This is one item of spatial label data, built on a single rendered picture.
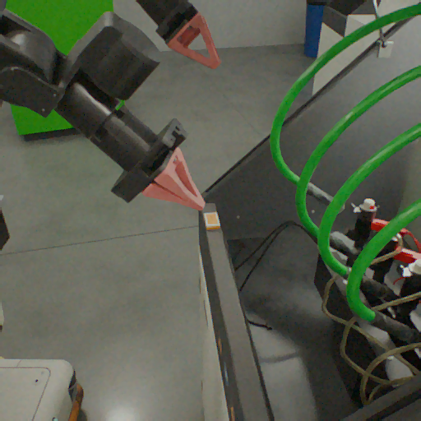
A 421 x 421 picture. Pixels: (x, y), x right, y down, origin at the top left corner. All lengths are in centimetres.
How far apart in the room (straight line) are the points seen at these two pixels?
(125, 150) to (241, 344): 38
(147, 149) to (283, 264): 64
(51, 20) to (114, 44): 333
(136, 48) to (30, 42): 10
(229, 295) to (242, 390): 19
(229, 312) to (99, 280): 158
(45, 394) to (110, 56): 125
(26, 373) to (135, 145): 123
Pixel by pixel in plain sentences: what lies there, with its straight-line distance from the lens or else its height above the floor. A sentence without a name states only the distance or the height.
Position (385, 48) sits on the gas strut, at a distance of 101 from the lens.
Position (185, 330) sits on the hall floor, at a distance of 197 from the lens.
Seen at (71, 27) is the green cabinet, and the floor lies 91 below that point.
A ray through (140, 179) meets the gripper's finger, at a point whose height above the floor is 127.
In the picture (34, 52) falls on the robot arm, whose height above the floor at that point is 140.
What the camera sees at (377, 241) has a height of 124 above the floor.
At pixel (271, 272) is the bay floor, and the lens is 101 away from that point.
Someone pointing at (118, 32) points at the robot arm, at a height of 142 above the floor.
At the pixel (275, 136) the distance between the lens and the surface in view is 62.
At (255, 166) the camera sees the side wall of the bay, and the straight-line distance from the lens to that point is 100.
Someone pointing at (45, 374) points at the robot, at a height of 28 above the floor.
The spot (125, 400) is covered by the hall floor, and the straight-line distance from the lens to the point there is 180.
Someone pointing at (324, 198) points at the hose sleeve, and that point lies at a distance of 70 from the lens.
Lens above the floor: 149
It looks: 33 degrees down
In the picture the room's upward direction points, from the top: straight up
